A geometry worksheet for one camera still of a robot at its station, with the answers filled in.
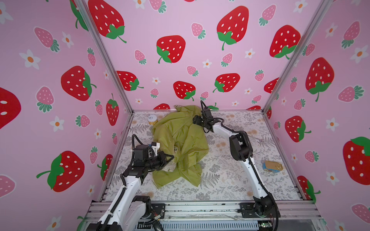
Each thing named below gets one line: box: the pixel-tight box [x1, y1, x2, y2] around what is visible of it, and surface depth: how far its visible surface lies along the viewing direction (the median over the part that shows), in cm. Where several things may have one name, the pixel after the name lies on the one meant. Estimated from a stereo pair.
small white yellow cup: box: [147, 114, 159, 126], surface depth 112 cm
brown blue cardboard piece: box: [262, 160, 284, 173], surface depth 87 cm
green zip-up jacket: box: [151, 105, 210, 189], surface depth 97 cm
